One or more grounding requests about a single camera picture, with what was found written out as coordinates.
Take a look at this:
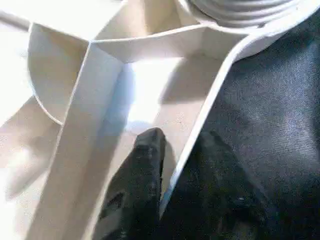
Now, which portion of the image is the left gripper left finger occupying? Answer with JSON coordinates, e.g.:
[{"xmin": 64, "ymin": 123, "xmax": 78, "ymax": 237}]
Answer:
[{"xmin": 95, "ymin": 126, "xmax": 168, "ymax": 240}]

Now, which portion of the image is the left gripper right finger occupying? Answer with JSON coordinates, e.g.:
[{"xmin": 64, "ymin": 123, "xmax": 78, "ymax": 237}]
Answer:
[{"xmin": 159, "ymin": 129, "xmax": 277, "ymax": 240}]

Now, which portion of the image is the white plastic table top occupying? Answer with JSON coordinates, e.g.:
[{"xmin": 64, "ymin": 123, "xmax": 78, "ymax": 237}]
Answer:
[{"xmin": 0, "ymin": 0, "xmax": 315, "ymax": 240}]

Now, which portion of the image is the white plastic table leg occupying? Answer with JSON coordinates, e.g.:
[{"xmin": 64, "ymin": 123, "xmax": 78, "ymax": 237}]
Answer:
[{"xmin": 184, "ymin": 0, "xmax": 299, "ymax": 29}]

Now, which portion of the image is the black table mat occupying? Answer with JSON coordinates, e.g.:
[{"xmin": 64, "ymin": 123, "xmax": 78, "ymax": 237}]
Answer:
[{"xmin": 159, "ymin": 12, "xmax": 320, "ymax": 240}]

